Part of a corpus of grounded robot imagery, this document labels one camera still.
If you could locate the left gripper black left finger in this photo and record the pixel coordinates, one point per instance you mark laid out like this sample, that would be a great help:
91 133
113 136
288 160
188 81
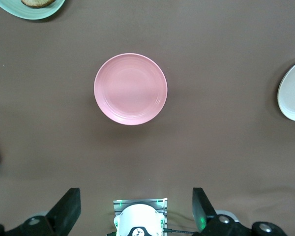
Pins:
64 216

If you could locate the toasted bread slice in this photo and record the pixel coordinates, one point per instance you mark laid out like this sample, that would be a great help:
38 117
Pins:
38 3

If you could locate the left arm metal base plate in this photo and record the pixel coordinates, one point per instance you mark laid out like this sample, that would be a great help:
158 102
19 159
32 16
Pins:
118 205

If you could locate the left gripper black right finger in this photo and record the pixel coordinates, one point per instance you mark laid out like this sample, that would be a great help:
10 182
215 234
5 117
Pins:
204 216

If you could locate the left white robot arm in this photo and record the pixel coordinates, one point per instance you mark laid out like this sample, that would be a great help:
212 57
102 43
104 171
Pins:
138 218

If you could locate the pink plate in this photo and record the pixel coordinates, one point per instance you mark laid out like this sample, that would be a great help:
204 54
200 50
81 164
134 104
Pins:
130 89

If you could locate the brown table cloth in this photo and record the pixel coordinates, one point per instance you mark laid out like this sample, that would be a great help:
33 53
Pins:
211 147

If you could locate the light green plate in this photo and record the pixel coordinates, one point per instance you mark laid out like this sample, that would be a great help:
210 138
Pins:
41 13

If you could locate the beige plate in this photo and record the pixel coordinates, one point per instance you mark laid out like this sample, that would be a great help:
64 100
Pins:
293 93

